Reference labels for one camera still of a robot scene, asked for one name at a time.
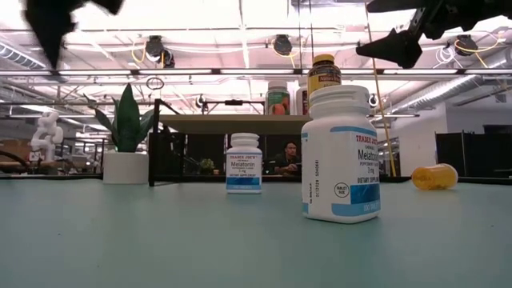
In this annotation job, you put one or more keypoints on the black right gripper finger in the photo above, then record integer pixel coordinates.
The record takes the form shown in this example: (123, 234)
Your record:
(400, 5)
(394, 48)

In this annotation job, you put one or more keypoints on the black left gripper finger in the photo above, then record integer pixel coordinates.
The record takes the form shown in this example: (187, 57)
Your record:
(110, 5)
(52, 24)

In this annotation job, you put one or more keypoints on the fish oil bottle yellow cap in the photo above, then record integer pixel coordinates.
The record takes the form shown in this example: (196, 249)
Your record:
(324, 72)

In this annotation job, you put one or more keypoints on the white bottle dark red label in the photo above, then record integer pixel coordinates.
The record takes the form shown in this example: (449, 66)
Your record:
(302, 100)

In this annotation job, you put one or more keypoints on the clear gummies bottle white cap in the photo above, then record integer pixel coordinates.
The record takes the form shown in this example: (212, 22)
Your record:
(278, 102)

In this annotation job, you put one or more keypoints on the white Melatonin bottle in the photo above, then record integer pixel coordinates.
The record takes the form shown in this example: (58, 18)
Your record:
(244, 168)
(340, 168)

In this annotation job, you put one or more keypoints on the orange pill bottle white cap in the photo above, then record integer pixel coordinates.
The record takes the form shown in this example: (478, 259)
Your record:
(434, 177)

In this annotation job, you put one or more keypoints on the green snake plant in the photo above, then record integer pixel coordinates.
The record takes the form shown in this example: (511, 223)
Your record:
(128, 120)

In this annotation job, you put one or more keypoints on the black room divider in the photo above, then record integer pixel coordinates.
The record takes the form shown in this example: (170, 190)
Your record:
(472, 156)

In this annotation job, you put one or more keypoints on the person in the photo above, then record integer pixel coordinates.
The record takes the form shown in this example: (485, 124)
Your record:
(289, 160)

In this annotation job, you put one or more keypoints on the white round plant pot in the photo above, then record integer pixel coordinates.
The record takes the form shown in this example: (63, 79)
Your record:
(126, 168)

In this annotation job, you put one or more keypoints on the small green desk plant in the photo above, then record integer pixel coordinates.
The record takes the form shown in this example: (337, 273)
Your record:
(206, 165)

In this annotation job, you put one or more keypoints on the wooden shelf black metal frame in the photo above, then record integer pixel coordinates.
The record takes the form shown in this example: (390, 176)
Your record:
(192, 124)

